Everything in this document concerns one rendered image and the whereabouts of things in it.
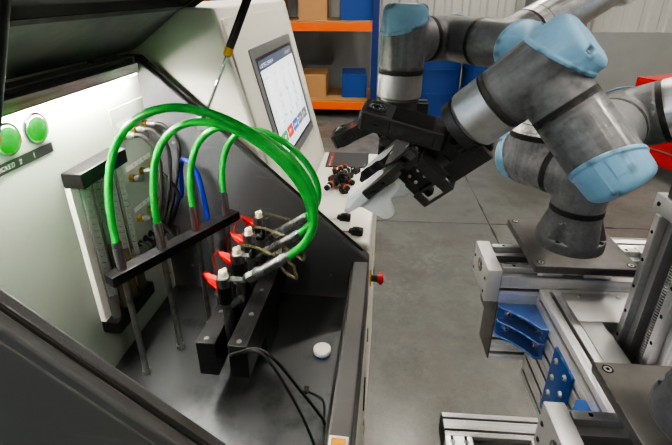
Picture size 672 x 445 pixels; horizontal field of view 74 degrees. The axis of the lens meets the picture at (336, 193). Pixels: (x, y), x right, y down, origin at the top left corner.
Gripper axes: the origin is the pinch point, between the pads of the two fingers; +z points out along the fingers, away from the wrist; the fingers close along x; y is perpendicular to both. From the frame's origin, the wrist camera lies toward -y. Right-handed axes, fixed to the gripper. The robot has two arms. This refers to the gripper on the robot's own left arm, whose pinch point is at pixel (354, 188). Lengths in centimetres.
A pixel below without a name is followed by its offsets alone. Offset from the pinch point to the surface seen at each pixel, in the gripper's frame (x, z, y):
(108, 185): -6.0, 31.2, -29.2
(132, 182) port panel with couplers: 10, 50, -30
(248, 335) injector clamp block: -9.2, 36.9, 7.7
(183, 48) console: 32, 29, -42
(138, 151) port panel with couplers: 16, 47, -34
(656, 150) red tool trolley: 355, 21, 247
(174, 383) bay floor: -16, 59, 5
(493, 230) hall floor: 208, 108, 150
